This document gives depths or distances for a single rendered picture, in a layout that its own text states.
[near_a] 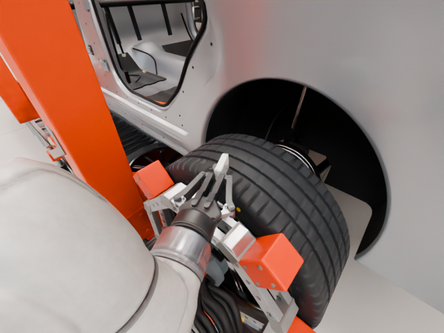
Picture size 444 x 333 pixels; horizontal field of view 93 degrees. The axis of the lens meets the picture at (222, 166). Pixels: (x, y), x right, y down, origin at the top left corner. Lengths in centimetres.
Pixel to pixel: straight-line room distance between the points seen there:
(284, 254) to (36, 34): 72
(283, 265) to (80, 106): 67
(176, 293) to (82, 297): 11
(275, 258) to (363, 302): 143
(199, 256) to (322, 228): 34
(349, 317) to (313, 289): 119
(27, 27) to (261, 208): 66
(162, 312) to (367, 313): 162
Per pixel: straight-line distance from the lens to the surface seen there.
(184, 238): 33
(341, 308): 175
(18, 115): 278
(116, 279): 22
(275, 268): 42
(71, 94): 75
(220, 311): 49
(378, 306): 186
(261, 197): 49
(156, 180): 65
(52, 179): 20
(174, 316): 29
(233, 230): 48
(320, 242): 57
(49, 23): 72
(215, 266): 68
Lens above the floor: 152
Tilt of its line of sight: 41 degrees down
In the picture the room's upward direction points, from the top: straight up
